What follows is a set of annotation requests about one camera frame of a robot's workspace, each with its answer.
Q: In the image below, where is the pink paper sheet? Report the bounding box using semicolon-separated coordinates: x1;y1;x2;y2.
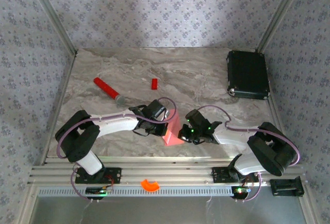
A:
162;108;185;147

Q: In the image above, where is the orange curved plastic piece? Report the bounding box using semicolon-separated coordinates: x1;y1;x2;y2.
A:
140;179;160;192

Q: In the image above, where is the red marker pen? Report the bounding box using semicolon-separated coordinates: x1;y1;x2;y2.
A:
93;77;127;106

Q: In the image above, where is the black hard case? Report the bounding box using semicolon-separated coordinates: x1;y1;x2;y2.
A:
226;50;271;100

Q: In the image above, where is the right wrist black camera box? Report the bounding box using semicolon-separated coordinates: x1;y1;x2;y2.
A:
185;109;211;133

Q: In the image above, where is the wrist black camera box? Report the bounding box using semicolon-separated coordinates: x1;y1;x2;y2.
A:
142;99;168;122
185;109;211;133

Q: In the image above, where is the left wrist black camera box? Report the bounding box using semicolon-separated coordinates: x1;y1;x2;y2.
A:
142;99;168;122

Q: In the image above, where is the aluminium mounting rail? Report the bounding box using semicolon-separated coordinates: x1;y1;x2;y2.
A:
27;157;305;186

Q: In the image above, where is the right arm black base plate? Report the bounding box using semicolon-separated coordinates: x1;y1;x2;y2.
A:
211;166;260;183

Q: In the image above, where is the grey slotted cable duct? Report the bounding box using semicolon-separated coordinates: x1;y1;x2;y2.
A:
38;185;234;197

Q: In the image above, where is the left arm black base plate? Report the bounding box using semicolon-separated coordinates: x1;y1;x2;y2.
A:
75;166;122;184

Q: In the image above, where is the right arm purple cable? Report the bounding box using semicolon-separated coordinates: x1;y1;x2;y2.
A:
197;105;301;204

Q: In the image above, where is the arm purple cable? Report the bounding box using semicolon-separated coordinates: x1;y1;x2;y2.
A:
56;97;178;204
197;105;301;204

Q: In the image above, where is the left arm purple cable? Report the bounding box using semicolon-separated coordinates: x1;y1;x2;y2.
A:
56;97;178;204

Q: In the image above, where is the black clamp bracket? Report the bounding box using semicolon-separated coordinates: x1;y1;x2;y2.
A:
270;176;304;197

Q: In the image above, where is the aluminium corner post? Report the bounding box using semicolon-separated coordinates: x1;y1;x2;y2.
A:
25;0;78;56
256;0;306;53

